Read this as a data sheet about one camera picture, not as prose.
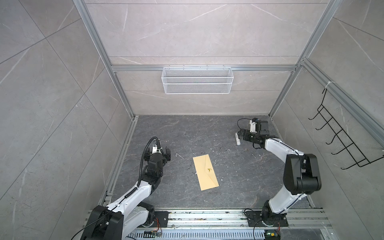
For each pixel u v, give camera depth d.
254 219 0.73
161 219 0.73
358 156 0.60
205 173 0.90
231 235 0.70
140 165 0.59
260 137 0.72
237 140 1.04
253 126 0.85
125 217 0.46
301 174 0.48
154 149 0.72
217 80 1.01
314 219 0.75
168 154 0.79
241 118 0.82
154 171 0.63
